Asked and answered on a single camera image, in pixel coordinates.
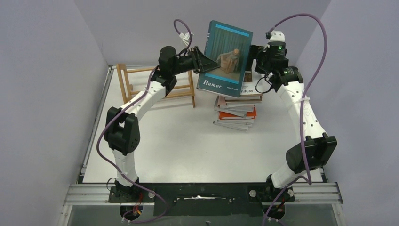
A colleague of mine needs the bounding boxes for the white Decorate Furniture book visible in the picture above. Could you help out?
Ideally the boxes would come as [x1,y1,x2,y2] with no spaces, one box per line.
[240,71,263,97]

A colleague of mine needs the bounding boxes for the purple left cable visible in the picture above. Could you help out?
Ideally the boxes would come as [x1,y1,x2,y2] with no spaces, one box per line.
[96,18,192,225]

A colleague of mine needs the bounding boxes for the grey book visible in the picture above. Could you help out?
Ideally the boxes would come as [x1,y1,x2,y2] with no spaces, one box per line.
[213,121,253,131]
[214,106,254,117]

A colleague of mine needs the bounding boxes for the teal Humor book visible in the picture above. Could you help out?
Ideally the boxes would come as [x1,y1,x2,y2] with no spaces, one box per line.
[197,20,253,98]

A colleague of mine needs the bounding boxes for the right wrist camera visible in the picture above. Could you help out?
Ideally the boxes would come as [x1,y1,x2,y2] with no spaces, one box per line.
[265,30,286,42]

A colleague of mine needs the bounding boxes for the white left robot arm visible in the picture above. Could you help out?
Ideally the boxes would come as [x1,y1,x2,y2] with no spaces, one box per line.
[102,46,219,196]

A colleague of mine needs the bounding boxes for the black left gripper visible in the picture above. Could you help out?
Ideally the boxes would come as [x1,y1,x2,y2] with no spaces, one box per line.
[171,47,220,76]

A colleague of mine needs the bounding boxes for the pink book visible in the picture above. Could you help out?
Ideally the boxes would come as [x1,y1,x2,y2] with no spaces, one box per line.
[217,96,263,107]

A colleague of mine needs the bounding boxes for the wooden book rack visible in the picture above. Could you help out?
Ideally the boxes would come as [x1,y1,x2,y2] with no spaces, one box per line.
[116,64,195,108]

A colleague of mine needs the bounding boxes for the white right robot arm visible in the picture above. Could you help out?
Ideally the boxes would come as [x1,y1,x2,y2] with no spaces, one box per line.
[247,41,337,201]

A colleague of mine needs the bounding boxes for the orange book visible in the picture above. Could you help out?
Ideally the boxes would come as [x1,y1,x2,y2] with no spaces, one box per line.
[215,108,257,120]

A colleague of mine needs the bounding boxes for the purple cable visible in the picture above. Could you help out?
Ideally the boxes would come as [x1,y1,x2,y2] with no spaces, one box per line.
[96,18,192,225]
[261,13,328,226]

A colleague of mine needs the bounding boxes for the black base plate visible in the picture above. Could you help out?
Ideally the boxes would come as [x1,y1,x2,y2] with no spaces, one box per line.
[108,182,295,219]

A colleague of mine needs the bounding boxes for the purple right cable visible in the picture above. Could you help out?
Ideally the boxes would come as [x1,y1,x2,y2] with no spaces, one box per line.
[261,13,328,226]

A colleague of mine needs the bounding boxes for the bottom grey book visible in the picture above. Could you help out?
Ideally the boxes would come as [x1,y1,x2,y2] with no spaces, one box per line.
[213,121,253,131]

